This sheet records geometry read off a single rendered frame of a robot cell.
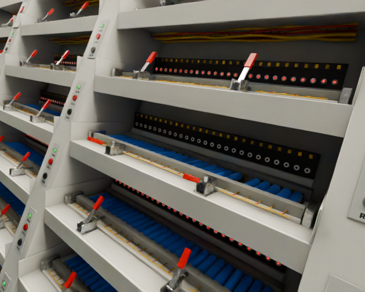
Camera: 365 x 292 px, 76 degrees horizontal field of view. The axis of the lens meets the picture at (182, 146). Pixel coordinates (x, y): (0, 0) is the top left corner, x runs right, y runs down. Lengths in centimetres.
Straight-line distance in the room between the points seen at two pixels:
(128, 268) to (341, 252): 37
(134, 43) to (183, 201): 55
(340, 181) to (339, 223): 5
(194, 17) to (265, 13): 16
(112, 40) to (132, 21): 8
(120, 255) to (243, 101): 40
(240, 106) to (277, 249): 23
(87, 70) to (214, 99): 44
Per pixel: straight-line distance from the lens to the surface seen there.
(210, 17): 57
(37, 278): 82
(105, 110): 76
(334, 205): 36
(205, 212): 41
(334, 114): 39
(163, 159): 52
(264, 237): 38
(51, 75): 95
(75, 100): 75
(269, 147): 55
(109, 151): 60
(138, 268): 53
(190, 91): 48
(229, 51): 74
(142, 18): 70
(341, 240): 37
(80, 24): 95
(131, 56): 81
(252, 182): 48
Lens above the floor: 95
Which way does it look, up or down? 3 degrees up
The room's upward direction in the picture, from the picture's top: 19 degrees clockwise
